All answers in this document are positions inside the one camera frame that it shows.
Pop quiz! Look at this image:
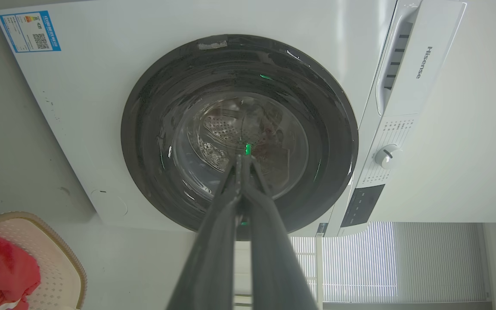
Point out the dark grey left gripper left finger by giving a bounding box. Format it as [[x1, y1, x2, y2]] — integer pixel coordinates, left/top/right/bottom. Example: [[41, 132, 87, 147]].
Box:
[[166, 154, 243, 310]]

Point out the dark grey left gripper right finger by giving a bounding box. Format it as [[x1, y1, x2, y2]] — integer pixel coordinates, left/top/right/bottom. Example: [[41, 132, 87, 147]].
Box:
[[242, 155, 318, 310]]

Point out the beige plastic laundry basket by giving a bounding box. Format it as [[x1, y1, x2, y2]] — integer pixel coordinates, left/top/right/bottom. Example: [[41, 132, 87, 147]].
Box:
[[0, 211, 88, 310]]

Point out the round dark washing machine door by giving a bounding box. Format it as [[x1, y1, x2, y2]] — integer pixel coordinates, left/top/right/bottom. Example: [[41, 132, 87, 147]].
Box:
[[121, 34, 359, 241]]

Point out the white washing machine dial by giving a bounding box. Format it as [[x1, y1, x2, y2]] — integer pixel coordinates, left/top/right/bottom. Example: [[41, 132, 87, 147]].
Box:
[[375, 144, 400, 169]]

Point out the white Hisense washing machine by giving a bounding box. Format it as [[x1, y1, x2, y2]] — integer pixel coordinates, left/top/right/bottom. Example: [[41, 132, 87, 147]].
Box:
[[0, 0, 467, 238]]

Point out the red garment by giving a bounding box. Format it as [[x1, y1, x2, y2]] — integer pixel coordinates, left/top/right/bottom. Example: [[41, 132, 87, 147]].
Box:
[[0, 230, 42, 310]]

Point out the blue energy label sticker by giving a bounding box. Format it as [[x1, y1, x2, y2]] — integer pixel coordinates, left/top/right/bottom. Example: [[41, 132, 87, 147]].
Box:
[[0, 10, 62, 53]]

